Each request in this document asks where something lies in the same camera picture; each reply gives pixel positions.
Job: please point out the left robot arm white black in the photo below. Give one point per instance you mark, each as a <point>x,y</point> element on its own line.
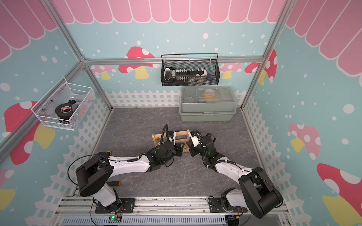
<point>92,177</point>

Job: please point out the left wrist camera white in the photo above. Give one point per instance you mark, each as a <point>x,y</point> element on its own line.
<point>171,135</point>

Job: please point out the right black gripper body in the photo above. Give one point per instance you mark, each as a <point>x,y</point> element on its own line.
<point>198,150</point>

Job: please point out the wooden jewelry display stand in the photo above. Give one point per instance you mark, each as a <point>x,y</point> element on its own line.
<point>179,137</point>

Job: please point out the white black device in basket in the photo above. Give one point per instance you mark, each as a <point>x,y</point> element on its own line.
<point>183,76</point>

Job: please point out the green plastic storage box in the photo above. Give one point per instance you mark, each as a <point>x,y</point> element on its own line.
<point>194,108</point>

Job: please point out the black wire mesh basket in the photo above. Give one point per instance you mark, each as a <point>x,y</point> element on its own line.
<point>194,69</point>

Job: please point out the yellow item in box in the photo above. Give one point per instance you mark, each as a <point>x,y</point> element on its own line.
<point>209,94</point>

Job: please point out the white wire basket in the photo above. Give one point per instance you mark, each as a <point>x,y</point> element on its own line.
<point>82,97</point>

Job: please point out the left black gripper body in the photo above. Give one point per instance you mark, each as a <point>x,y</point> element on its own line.
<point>176,152</point>

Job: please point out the yellow black screwdriver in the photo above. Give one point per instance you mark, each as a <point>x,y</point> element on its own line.
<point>115,183</point>

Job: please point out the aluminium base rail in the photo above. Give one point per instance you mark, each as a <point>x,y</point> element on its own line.
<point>161,211</point>

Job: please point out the green circuit board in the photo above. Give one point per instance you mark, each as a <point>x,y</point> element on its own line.
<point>114,219</point>

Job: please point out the black tape roll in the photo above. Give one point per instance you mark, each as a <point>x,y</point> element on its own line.
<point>64,111</point>

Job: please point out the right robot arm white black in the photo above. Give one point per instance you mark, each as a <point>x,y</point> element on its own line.
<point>257,193</point>

